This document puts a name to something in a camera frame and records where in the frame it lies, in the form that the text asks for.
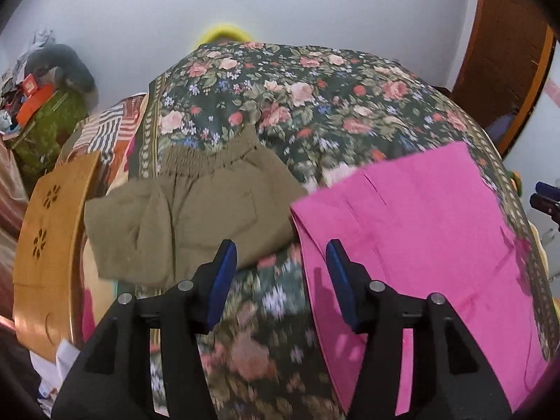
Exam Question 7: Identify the pink pants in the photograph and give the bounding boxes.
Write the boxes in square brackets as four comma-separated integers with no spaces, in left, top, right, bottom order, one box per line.
[292,142,547,408]

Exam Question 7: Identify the olive green pants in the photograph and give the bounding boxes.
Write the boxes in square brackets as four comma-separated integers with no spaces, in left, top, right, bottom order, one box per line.
[84,125,307,288]

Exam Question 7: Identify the floral green bedspread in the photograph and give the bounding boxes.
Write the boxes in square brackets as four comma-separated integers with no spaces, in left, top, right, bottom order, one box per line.
[128,42,559,419]

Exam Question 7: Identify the brown wooden door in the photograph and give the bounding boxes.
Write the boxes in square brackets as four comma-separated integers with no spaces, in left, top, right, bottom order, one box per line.
[452,0,555,155]

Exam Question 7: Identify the green patterned box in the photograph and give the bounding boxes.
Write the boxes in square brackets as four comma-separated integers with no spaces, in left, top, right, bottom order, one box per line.
[7,88,87,184]

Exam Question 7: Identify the striped patterned blanket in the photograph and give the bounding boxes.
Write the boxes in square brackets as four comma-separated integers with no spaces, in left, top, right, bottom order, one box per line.
[55,93,147,190]

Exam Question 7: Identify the orange box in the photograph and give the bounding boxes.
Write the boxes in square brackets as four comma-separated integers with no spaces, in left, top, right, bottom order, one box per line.
[16,84,56,127]

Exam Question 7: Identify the grey plush toy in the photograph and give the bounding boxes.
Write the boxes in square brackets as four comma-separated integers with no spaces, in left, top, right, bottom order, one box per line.
[25,44,95,94]

